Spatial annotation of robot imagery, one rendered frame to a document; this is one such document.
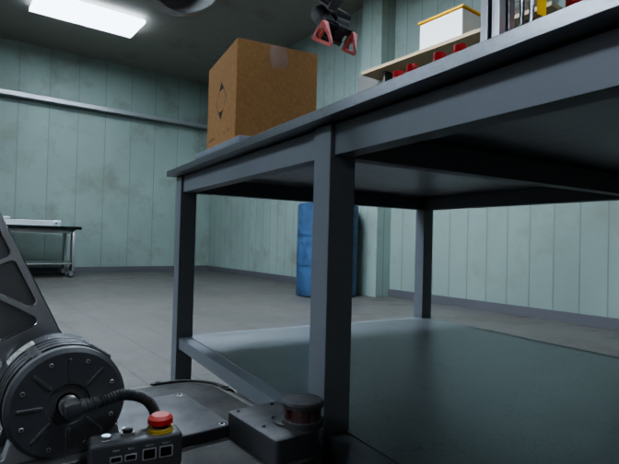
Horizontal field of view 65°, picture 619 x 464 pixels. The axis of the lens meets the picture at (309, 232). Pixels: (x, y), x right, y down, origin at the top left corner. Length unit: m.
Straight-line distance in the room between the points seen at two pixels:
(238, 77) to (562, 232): 3.39
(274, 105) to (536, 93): 0.88
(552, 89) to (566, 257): 3.73
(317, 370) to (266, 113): 0.72
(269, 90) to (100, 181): 7.18
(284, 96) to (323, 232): 0.57
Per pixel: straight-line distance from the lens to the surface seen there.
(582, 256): 4.28
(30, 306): 0.98
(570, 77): 0.63
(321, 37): 1.61
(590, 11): 0.59
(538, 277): 4.44
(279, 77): 1.42
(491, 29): 1.09
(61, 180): 8.34
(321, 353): 0.96
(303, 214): 5.08
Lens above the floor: 0.59
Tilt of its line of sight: 1 degrees up
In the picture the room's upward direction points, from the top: 1 degrees clockwise
